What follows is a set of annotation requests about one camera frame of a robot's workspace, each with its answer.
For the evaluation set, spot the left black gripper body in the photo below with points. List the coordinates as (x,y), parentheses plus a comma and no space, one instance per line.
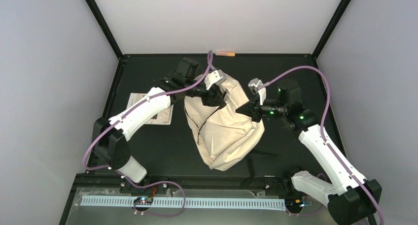
(205,100)

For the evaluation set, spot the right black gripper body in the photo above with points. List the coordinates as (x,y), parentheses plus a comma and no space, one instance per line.
(256,115)

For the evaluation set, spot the beige canvas backpack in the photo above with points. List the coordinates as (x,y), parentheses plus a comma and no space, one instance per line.
(222,136)

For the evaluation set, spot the orange highlighter pen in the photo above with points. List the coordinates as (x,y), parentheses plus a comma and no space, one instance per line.
(225,54)

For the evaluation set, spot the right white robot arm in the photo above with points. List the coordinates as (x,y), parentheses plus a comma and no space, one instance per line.
(348,194)

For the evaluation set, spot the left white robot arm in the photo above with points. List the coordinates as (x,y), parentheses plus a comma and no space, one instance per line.
(111,135)

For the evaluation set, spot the white coffee cover book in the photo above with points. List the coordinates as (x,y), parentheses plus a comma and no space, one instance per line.
(164,117)

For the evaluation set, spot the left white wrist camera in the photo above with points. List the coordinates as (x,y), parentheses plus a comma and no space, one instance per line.
(214,78)

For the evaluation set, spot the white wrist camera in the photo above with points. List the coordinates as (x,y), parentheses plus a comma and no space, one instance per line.
(257,87)
(214,78)

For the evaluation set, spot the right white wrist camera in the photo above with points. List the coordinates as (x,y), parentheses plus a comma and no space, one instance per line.
(257,87)

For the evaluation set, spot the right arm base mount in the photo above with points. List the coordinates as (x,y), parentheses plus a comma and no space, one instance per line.
(282,187)

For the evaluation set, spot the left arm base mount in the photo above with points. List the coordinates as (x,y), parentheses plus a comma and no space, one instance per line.
(127,188)

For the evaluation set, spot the black frame post right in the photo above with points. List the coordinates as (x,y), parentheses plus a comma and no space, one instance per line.
(336,17)

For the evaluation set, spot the black frame post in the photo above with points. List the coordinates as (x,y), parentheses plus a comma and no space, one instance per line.
(336,17)
(94,8)

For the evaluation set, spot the light blue slotted cable duct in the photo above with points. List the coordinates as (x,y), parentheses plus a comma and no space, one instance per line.
(191,202)

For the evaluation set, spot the black frame post left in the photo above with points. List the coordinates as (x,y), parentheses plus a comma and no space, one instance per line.
(94,8)

